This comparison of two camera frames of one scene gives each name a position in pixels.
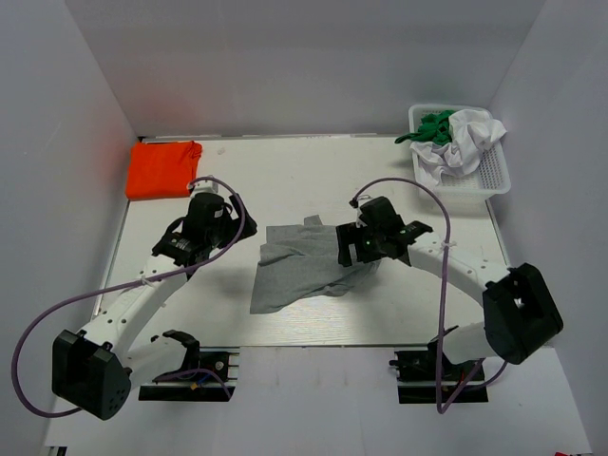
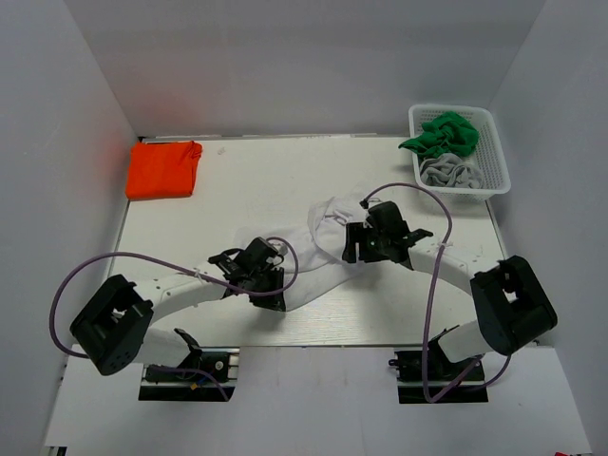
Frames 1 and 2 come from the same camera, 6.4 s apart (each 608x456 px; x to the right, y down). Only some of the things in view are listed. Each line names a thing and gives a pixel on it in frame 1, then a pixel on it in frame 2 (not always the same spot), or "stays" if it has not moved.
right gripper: [351, 234] stays
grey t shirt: [301, 261] -> [450, 170]
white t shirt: [472, 131] -> [319, 248]
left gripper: [236, 225] -> [275, 303]
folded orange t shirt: [161, 169] stays
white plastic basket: [490, 180] stays
